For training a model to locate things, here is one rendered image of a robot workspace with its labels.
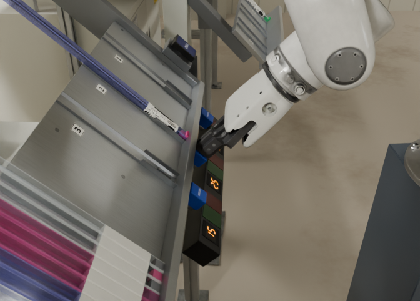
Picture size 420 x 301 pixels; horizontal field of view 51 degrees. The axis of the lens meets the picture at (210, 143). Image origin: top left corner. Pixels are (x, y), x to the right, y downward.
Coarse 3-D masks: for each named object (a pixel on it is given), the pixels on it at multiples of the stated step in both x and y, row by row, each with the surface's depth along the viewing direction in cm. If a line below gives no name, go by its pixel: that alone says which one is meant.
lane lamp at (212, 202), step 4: (208, 192) 67; (208, 196) 66; (212, 196) 67; (208, 200) 66; (212, 200) 67; (216, 200) 67; (208, 204) 65; (212, 204) 66; (216, 204) 67; (220, 204) 67; (212, 208) 65; (216, 208) 66; (220, 208) 67; (220, 212) 66
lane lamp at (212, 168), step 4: (208, 160) 73; (208, 164) 73; (212, 164) 74; (208, 168) 72; (212, 168) 73; (216, 168) 74; (212, 172) 72; (216, 172) 73; (220, 172) 74; (216, 176) 72; (220, 176) 73
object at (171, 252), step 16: (192, 96) 81; (192, 112) 75; (192, 128) 70; (192, 144) 66; (192, 160) 63; (176, 192) 58; (176, 208) 55; (176, 224) 52; (176, 240) 50; (176, 256) 48; (176, 272) 46
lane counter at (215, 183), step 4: (208, 176) 70; (212, 176) 71; (208, 180) 69; (212, 180) 70; (216, 180) 71; (208, 184) 69; (212, 184) 70; (216, 184) 70; (220, 184) 71; (212, 188) 69; (216, 188) 70; (220, 188) 71; (220, 192) 70
